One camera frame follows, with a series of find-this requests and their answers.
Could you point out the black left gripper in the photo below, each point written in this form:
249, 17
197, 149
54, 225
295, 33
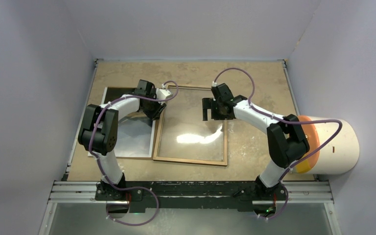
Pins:
160, 108

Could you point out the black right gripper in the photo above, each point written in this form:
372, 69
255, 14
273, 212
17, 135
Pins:
209, 104

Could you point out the clear acrylic sheet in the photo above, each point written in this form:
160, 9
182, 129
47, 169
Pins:
191, 126

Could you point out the grey landscape photo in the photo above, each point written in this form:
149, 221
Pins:
122, 126

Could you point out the black wooden picture frame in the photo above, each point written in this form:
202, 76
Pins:
191, 126

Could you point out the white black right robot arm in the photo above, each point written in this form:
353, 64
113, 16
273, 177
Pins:
287, 142

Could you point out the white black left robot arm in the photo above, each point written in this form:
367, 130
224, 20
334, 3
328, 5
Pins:
98, 132

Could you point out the white cylinder with orange lid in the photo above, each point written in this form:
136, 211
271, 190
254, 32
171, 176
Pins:
338, 156

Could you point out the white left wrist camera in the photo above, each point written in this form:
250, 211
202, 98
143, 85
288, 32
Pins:
163, 94

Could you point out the brown frame backing board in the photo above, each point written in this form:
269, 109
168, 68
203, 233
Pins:
154, 139

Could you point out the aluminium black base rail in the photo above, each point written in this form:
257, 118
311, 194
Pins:
243, 196

